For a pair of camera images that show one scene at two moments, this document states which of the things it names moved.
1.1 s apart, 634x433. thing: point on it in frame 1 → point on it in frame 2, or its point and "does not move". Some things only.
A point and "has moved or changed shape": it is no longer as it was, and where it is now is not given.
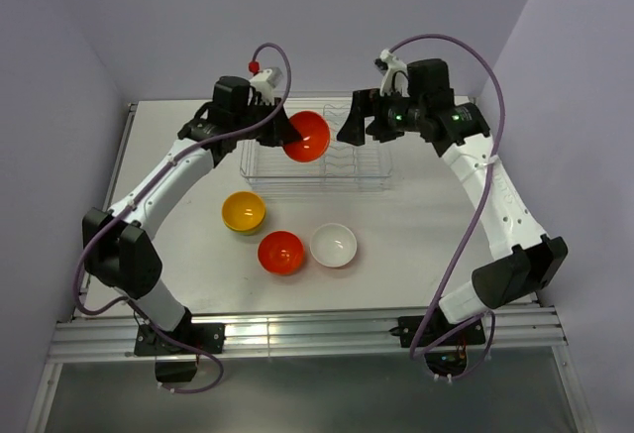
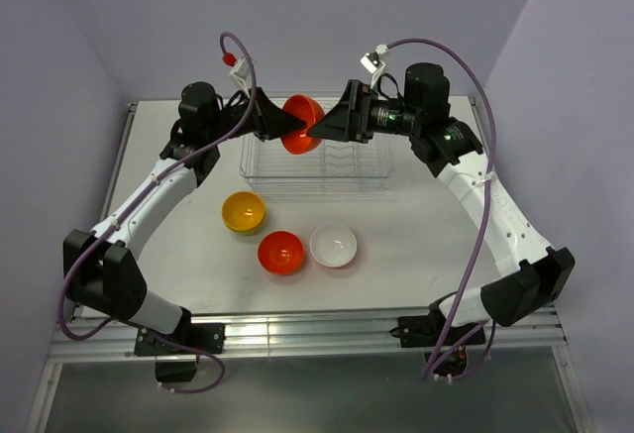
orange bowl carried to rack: x=314 y=131 has moved or changed shape
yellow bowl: x=243 y=210 does not move
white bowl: x=333 y=245 does not move
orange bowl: x=280 y=253 does not move
